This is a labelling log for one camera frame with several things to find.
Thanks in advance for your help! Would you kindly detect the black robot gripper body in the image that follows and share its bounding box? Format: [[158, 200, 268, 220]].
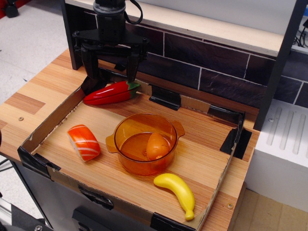
[[73, 5, 148, 60]]

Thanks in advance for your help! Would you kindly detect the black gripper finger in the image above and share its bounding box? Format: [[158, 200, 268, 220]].
[[81, 47, 99, 79], [127, 50, 140, 82]]

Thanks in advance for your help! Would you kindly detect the orange transparent plastic pot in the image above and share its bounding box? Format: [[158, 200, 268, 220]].
[[105, 113, 185, 175]]

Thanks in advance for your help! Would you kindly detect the orange toy carrot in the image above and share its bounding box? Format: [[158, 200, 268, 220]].
[[146, 133, 170, 160]]

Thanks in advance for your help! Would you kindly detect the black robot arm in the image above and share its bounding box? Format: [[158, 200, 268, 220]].
[[73, 0, 149, 83]]

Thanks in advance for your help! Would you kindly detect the cardboard fence with black tape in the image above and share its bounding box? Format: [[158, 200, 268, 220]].
[[17, 65, 253, 231]]

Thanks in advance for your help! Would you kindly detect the red toy chili pepper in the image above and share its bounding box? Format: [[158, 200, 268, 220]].
[[83, 81, 140, 105]]

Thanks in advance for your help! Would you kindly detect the salmon sushi toy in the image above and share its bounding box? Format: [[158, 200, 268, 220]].
[[67, 124, 101, 162]]

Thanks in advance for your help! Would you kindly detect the dark brick backsplash shelf unit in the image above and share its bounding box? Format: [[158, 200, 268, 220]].
[[61, 0, 307, 130]]

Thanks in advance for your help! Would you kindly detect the yellow toy banana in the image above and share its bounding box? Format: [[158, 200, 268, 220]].
[[154, 173, 195, 221]]

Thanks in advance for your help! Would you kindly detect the white grooved side panel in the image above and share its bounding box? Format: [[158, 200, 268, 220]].
[[245, 100, 308, 211]]

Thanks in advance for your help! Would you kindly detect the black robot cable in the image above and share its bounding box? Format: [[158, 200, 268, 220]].
[[123, 0, 144, 25]]

